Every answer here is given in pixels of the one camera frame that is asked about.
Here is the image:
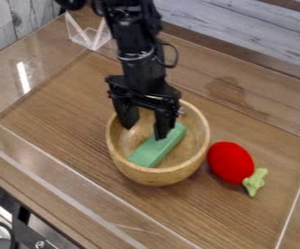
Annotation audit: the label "red plush strawberry toy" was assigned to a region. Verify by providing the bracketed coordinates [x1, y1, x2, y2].
[207, 141, 268, 197]

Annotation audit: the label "clear acrylic tray walls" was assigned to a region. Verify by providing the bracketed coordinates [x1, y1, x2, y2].
[0, 18, 300, 249]

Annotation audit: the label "clear acrylic corner bracket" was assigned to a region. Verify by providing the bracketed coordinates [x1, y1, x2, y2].
[64, 13, 112, 52]

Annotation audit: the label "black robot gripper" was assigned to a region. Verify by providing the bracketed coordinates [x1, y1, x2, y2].
[104, 52, 183, 142]

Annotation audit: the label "black cable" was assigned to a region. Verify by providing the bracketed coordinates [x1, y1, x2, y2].
[0, 220, 19, 249]

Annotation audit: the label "green rectangular block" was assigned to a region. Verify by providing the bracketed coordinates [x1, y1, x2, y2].
[127, 123, 186, 168]

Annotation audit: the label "black table leg bracket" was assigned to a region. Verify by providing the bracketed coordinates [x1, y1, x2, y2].
[12, 205, 69, 249]

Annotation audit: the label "brown wooden bowl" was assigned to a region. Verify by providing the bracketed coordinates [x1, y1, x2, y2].
[105, 100, 210, 187]

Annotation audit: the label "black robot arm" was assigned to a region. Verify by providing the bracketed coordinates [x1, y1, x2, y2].
[55, 0, 180, 140]

